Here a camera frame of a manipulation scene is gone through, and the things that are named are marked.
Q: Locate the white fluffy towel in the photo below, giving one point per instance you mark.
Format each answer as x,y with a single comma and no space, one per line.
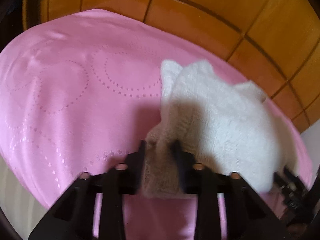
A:
225,117

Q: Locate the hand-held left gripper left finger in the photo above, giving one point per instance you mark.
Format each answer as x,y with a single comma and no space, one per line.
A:
140,170

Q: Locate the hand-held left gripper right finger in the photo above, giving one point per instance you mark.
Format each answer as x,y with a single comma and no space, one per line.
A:
179,166

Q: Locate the orange wooden panelled wardrobe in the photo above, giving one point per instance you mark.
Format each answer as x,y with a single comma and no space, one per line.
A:
200,17

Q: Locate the pink embossed bedsheet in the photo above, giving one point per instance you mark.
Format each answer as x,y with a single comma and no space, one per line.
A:
75,105

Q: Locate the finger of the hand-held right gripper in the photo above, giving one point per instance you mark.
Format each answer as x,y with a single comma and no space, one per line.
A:
283,181

